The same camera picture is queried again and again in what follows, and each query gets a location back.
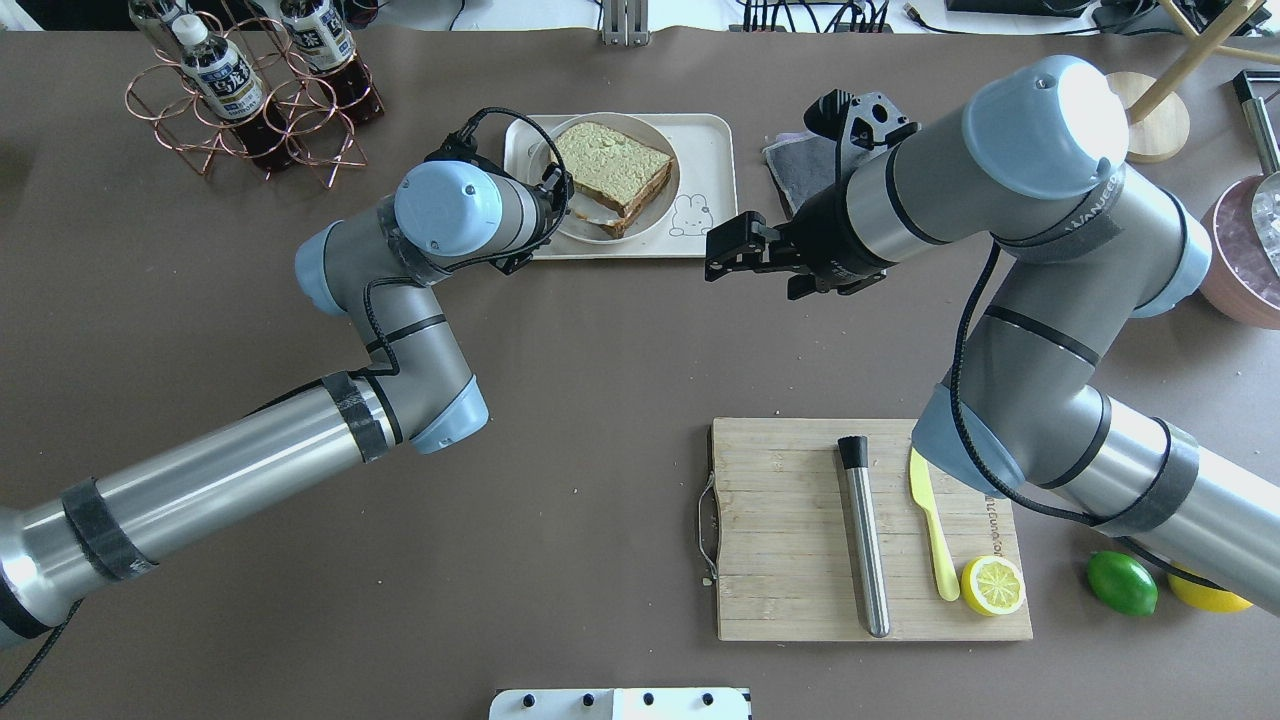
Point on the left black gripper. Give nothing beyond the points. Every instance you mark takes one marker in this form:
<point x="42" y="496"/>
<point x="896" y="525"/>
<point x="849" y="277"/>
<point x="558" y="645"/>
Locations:
<point x="557" y="190"/>

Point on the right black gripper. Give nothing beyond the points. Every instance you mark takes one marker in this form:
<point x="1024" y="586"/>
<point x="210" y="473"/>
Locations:
<point x="826" y="243"/>

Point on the white plate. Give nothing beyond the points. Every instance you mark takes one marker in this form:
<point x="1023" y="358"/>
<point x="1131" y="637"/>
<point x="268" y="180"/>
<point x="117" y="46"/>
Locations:
<point x="643" y="131"/>

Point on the plain bread slice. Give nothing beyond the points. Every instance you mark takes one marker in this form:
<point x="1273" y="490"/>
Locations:
<point x="588" y="144"/>

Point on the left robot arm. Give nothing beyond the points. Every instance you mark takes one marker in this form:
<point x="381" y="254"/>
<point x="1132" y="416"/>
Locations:
<point x="378" y="269"/>

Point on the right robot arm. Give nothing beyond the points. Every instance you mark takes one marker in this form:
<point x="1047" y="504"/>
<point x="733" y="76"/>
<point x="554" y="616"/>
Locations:
<point x="1037" y="161"/>

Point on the cream rabbit tray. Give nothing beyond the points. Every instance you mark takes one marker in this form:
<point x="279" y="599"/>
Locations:
<point x="706" y="195"/>

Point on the bread slice under egg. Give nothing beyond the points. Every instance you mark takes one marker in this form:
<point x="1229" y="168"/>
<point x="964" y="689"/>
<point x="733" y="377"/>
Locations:
<point x="612" y="196"/>

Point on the grey folded cloth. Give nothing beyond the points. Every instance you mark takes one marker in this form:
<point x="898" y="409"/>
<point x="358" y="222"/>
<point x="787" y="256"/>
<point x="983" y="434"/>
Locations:
<point x="801" y="166"/>

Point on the steel muddler black tip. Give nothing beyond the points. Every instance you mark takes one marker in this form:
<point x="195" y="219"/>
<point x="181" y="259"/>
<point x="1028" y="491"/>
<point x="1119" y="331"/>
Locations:
<point x="854" y="452"/>

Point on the dark drink bottle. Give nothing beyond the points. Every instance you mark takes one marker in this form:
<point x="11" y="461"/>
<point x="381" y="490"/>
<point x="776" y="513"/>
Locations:
<point x="234" y="91"/>
<point x="154" y="20"/>
<point x="323" y="40"/>

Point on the yellow plastic knife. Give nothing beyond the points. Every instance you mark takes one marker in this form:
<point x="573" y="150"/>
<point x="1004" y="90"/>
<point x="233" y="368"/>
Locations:
<point x="922" y="494"/>

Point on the wooden cutting board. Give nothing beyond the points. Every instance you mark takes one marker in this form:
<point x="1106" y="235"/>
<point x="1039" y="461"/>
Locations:
<point x="786" y="571"/>

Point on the half lemon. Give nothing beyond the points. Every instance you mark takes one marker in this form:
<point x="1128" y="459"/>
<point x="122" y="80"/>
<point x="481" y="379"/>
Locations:
<point x="992" y="586"/>

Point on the wooden mug tree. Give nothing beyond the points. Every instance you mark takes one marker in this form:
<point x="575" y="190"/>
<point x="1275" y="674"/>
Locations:
<point x="1158" y="121"/>

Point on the pink ice bowl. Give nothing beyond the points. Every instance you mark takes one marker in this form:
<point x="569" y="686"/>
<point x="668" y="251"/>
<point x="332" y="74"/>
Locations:
<point x="1241" y="282"/>

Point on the green lime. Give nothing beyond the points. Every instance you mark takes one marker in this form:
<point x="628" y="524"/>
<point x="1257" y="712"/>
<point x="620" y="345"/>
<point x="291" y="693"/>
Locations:
<point x="1122" y="584"/>

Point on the metal ice scoop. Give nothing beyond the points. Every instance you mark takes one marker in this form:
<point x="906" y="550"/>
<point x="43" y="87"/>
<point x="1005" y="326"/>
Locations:
<point x="1253" y="89"/>

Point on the yellow lemon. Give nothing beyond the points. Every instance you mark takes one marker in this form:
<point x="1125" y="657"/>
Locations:
<point x="1204" y="598"/>

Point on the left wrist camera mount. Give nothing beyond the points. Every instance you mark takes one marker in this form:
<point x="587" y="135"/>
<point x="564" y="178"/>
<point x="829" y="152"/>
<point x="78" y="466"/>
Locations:
<point x="490" y="140"/>

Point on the aluminium frame post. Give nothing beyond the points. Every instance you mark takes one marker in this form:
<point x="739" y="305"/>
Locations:
<point x="625" y="23"/>

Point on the copper wire bottle rack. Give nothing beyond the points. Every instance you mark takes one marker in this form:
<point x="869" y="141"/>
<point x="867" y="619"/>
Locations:
<point x="284" y="86"/>

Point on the white pedestal column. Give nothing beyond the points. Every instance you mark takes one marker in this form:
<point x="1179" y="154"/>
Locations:
<point x="714" y="702"/>

